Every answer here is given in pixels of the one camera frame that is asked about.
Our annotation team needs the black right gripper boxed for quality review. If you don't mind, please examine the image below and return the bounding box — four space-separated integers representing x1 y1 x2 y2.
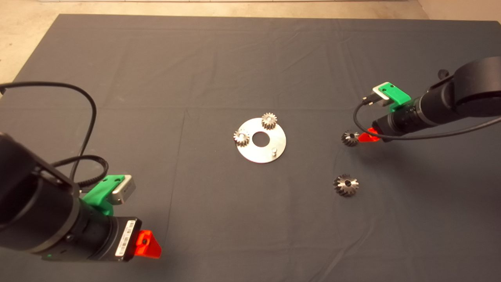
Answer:
358 103 425 143

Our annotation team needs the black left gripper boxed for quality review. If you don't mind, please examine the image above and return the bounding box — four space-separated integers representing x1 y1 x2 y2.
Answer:
59 198 162 262

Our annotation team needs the large steel gear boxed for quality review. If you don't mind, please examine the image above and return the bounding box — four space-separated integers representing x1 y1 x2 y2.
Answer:
333 174 359 197

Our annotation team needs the small dark steel gear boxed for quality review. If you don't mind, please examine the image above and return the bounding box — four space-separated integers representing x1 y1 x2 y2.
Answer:
341 130 360 147

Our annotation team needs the round metal plate with hole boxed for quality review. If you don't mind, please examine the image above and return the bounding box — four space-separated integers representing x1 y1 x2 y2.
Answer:
235 117 287 164

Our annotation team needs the dark grey table cloth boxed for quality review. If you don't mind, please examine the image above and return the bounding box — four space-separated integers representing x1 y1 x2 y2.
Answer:
0 14 501 282

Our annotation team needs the smooth black right arm cable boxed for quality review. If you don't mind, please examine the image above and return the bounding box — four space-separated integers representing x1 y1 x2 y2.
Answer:
353 96 501 141

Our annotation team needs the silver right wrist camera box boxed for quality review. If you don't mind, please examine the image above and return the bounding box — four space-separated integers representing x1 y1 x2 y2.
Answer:
372 85 392 107

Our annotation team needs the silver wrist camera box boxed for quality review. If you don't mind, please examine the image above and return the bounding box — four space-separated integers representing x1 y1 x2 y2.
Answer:
372 85 392 107
112 175 136 205

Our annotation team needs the green right wrist camera mount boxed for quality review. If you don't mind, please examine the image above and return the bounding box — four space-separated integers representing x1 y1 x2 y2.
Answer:
377 81 411 112

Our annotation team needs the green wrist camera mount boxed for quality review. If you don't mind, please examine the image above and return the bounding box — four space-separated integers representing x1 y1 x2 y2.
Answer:
377 81 411 112
82 175 126 216

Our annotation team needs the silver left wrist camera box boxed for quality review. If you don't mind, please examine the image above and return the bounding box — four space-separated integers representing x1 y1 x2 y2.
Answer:
112 175 136 205

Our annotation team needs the green left wrist camera mount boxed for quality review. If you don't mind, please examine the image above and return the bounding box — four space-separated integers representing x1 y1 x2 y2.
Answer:
82 175 126 216

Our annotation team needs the ribbed black left arm cable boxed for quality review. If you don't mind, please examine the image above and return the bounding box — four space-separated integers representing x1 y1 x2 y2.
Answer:
51 155 109 192

